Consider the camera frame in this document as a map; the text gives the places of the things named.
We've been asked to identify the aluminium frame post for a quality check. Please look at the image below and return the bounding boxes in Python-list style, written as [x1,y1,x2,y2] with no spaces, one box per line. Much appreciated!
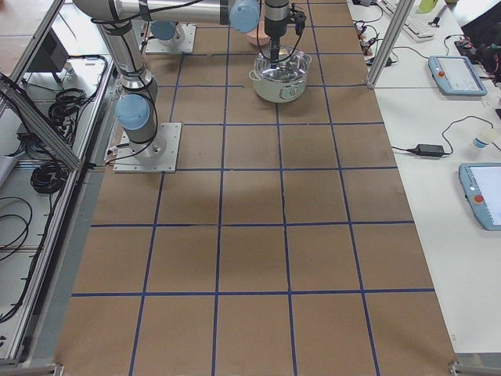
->
[367,0,414,89]

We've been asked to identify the pink bowl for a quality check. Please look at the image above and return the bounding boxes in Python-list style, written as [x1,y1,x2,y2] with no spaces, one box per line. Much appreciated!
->
[247,21,269,46]

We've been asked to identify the green bottle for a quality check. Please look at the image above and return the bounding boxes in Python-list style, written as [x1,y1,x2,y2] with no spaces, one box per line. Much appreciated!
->
[418,0,438,13]

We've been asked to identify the white keyboard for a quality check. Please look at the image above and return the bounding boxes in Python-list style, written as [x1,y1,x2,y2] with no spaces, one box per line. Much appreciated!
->
[377,0,435,42]

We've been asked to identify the coiled black cables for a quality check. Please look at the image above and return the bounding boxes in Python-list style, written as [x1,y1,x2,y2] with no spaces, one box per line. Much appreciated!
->
[48,88,95,130]

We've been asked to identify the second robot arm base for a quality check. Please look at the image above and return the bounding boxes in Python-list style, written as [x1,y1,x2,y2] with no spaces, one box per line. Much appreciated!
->
[150,21,186,46]

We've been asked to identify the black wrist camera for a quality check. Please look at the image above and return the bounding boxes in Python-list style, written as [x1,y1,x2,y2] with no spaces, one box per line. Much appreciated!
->
[290,9,307,36]

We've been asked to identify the lower blue teach pendant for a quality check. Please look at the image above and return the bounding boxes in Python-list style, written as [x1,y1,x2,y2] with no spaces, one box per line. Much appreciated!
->
[458,163,500,231]

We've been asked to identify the aluminium diagonal strut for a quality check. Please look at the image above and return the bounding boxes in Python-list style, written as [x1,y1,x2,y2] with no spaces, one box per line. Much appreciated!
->
[1,73,82,170]

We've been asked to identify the white cooking pot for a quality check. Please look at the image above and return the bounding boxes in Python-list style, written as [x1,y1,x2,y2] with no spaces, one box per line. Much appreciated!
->
[248,69,308,103]

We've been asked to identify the white paper cup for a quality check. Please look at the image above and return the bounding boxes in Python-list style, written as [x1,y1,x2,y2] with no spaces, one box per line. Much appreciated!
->
[473,128,499,149]

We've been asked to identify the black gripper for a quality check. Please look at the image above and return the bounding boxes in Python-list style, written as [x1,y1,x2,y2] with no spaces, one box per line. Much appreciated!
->
[265,0,289,68]

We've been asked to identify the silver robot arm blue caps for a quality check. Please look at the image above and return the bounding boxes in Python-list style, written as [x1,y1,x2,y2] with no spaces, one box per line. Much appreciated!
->
[75,1,293,161]

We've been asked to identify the black power adapter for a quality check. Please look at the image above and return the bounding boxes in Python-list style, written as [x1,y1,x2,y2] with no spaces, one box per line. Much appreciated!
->
[406,144,446,157]

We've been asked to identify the upper blue teach pendant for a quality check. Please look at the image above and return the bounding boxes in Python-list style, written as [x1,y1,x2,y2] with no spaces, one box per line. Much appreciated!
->
[427,56,488,96]

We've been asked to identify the blue teach pendant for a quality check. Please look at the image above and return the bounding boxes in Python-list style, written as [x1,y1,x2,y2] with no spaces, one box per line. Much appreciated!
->
[458,163,500,231]
[427,56,488,96]

